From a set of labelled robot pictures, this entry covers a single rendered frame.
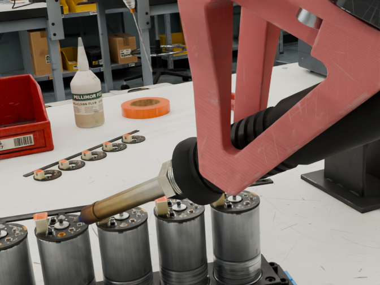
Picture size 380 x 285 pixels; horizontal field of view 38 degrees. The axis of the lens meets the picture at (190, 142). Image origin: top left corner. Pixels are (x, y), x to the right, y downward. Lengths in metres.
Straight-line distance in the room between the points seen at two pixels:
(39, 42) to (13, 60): 0.48
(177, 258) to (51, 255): 0.06
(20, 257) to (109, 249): 0.04
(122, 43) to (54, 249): 4.31
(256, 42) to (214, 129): 0.04
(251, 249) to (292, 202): 0.15
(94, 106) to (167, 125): 0.09
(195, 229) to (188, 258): 0.01
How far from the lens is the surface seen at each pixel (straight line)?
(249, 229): 0.27
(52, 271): 0.27
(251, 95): 0.19
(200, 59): 0.16
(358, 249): 0.36
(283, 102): 0.17
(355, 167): 0.42
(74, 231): 0.26
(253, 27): 0.19
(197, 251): 0.27
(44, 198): 0.47
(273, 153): 0.16
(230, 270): 0.28
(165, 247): 0.27
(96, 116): 0.64
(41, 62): 4.40
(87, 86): 0.63
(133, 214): 0.27
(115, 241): 0.26
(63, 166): 0.52
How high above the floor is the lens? 0.93
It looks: 19 degrees down
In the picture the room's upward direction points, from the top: 4 degrees counter-clockwise
